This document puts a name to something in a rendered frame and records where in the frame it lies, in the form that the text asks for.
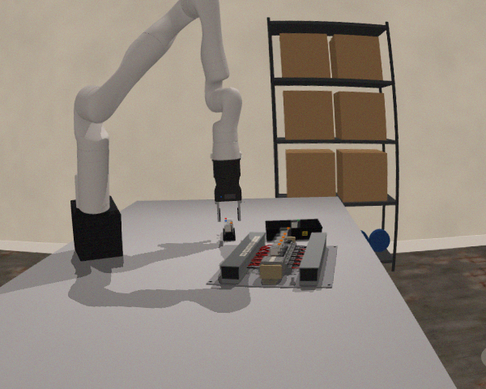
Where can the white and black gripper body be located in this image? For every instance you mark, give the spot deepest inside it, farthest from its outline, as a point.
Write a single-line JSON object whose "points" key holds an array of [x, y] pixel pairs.
{"points": [[227, 171]]}

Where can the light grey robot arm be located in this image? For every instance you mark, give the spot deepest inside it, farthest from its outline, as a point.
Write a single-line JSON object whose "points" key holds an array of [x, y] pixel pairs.
{"points": [[95, 104]]}

